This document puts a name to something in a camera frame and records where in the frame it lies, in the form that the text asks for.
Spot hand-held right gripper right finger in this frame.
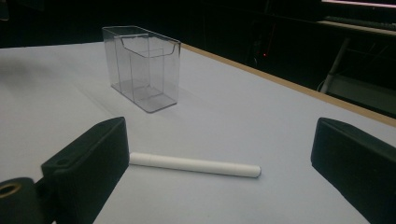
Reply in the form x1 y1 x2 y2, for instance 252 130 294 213
310 117 396 224

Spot metal desk with shelf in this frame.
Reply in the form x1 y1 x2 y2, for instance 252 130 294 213
317 12 396 119

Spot white pen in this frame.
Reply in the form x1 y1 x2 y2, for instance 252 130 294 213
128 151 262 179

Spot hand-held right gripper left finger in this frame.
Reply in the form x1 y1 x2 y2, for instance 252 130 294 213
40 116 131 224

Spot clear plastic holder box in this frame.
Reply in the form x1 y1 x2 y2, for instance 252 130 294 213
101 25 182 114

